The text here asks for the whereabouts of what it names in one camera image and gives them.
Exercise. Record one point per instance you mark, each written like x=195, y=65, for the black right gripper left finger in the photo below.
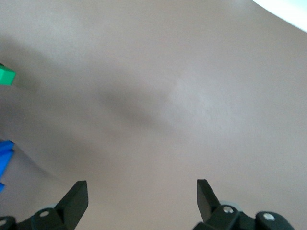
x=69, y=206

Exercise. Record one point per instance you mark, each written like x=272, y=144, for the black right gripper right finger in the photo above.
x=208, y=206

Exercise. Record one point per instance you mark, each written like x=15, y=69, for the green cube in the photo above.
x=6, y=75

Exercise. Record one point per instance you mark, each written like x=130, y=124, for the brown table mat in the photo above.
x=153, y=72

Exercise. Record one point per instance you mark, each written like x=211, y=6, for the blue plastic storage bin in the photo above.
x=4, y=158

